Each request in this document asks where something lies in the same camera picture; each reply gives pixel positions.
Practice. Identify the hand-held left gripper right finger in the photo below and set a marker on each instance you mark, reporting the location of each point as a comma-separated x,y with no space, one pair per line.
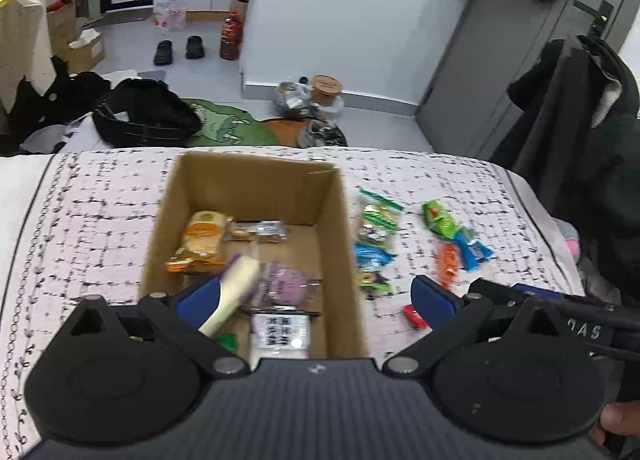
435,297

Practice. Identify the white bed sheet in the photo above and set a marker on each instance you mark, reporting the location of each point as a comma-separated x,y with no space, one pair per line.
20,200

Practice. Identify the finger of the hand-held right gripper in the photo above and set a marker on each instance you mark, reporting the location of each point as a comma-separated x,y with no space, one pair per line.
530,290

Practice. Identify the small red packet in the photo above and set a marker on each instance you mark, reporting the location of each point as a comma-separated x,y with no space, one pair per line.
414,316

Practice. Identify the clear trash bag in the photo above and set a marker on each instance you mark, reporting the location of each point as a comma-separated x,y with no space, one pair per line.
292,102

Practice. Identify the black clothes pile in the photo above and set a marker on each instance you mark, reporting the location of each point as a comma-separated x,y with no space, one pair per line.
55,104

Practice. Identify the brown oil bottle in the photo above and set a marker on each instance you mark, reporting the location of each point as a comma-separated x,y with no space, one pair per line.
231,37

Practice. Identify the dark shoes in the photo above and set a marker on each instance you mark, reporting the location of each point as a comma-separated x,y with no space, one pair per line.
324,134

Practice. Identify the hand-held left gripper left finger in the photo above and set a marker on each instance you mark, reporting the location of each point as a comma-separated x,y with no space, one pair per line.
197,297

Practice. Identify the clear packet brown snack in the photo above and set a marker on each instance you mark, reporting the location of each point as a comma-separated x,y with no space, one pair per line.
257,231

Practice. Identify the person's right hand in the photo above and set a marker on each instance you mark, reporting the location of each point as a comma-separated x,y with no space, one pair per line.
620,422

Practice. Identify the pink ball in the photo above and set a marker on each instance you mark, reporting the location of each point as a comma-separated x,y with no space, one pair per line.
573,245

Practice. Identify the orange snack packet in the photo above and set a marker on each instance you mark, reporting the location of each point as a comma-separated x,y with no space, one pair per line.
447,264

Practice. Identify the floor cardboard box with tissue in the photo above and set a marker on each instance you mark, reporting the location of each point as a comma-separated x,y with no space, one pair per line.
85,52

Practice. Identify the pink plastic bag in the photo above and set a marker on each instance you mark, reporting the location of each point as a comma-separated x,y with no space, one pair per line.
169,14

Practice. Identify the grey door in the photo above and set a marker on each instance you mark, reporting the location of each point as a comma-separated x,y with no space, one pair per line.
500,64

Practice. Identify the flat cardboard carton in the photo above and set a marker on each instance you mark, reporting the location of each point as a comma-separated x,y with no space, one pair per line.
235,7

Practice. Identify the small green packet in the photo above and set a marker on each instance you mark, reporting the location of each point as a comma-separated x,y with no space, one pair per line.
440,220

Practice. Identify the black duffel bag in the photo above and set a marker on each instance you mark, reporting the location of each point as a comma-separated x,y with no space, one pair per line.
145,112

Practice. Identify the orange bread packet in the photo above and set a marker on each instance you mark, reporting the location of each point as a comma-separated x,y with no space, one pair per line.
202,240

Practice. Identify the white packet black label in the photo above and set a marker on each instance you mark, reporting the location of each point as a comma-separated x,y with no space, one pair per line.
280,337

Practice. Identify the black coat cream lining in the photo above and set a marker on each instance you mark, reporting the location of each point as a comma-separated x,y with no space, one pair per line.
555,114

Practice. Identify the cream roll packet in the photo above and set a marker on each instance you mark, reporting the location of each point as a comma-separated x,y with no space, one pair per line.
232,290

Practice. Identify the brown paper bowl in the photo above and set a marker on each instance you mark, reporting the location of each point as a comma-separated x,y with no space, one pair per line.
326,89

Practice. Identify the purple bun packet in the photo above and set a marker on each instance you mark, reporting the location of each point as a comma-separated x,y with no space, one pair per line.
285,285

